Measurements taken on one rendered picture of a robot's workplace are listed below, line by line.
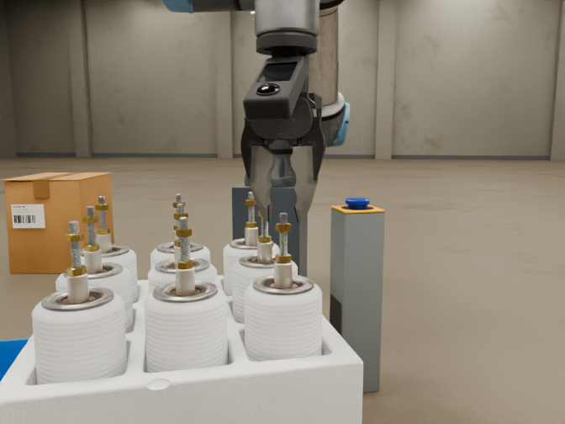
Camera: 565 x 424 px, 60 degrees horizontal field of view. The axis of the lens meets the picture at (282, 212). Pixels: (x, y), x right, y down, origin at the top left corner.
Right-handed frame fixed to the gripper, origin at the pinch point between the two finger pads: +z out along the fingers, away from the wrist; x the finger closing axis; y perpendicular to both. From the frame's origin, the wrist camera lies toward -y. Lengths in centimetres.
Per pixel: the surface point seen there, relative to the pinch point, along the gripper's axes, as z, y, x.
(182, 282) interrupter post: 7.7, -5.6, 10.5
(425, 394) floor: 34.4, 24.5, -19.1
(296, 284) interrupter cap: 9.3, 1.4, -1.4
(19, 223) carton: 18, 72, 101
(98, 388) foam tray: 16.3, -15.1, 15.7
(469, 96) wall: -80, 909, -141
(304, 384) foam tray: 18.3, -6.0, -3.9
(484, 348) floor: 34, 46, -32
